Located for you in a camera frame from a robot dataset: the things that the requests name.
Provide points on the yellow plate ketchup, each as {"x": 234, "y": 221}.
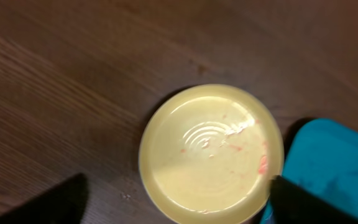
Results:
{"x": 207, "y": 155}

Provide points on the teal plastic tray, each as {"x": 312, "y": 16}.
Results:
{"x": 323, "y": 159}

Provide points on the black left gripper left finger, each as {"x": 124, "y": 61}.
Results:
{"x": 63, "y": 203}

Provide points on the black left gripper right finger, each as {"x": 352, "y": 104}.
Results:
{"x": 293, "y": 204}

